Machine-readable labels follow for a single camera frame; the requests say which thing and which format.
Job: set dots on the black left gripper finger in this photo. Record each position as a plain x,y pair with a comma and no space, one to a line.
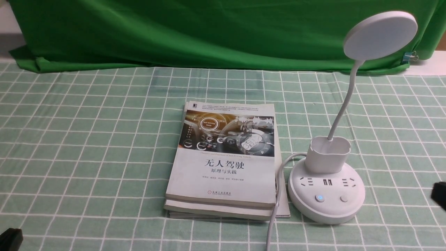
11,239

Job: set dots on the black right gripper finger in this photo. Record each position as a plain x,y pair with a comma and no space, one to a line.
438,194

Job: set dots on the white desk lamp with socket base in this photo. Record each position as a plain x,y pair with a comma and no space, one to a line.
322,186

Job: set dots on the green checkered tablecloth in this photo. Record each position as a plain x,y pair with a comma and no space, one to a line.
86,156

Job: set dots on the blue binder clip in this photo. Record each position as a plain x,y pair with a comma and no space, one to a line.
409,57

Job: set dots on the green backdrop cloth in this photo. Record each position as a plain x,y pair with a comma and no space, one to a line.
303,35

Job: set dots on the top book with car cover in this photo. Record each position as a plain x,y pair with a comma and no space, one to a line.
225,155

